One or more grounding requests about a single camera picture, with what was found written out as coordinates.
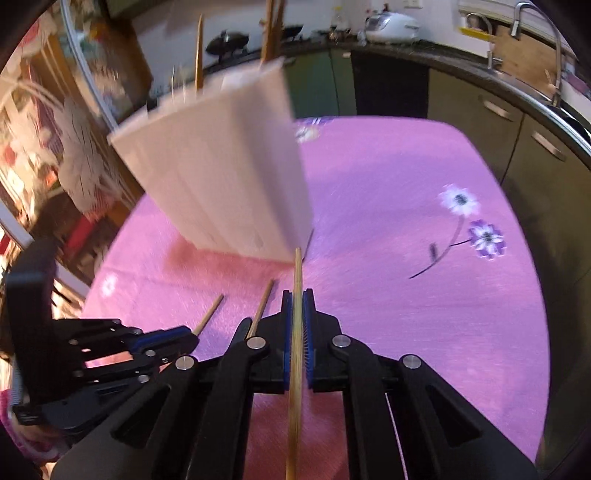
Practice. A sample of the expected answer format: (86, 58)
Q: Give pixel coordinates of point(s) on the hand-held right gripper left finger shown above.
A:
(287, 323)

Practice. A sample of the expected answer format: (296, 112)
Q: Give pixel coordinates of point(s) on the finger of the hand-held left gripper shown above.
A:
(171, 339)
(101, 333)

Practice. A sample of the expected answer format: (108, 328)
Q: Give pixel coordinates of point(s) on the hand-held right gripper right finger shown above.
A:
(309, 332)

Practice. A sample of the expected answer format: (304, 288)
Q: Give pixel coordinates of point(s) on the wooden chopstick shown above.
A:
(279, 27)
(267, 32)
(297, 270)
(263, 302)
(210, 314)
(199, 55)

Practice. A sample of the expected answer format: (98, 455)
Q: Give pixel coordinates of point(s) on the white plastic utensil holder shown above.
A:
(221, 175)

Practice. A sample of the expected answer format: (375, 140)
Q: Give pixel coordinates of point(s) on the pink floral tablecloth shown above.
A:
(392, 277)

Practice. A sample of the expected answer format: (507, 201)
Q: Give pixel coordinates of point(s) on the lotus print glass door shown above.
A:
(60, 138)

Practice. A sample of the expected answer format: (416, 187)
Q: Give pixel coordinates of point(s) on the black built-in appliance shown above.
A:
(390, 85)

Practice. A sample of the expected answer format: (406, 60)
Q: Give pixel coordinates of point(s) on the green base cabinets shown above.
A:
(494, 115)

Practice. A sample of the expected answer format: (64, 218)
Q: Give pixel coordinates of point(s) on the black wok with lid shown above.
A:
(227, 42)

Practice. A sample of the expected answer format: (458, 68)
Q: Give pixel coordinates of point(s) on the small steel pot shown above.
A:
(330, 33)

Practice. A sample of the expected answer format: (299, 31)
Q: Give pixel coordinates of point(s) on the cooking oil bottle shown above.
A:
(340, 19)

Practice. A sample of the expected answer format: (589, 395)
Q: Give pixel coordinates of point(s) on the dark kitchen countertop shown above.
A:
(443, 53)

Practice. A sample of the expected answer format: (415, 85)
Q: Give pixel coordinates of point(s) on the white rice cooker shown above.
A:
(392, 26)

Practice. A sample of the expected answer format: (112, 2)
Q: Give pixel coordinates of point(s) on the steel sink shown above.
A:
(521, 87)

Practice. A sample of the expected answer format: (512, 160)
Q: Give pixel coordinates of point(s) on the small steel faucet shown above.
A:
(490, 46)

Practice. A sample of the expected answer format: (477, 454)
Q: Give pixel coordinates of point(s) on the yellow sponge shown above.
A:
(475, 31)

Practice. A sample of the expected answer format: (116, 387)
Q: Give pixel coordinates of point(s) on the wooden cutting board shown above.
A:
(526, 60)

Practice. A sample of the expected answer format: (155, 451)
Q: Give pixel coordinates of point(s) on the tall steel faucet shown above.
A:
(554, 60)

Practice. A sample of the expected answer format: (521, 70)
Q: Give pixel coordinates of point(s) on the white wall socket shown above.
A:
(412, 3)

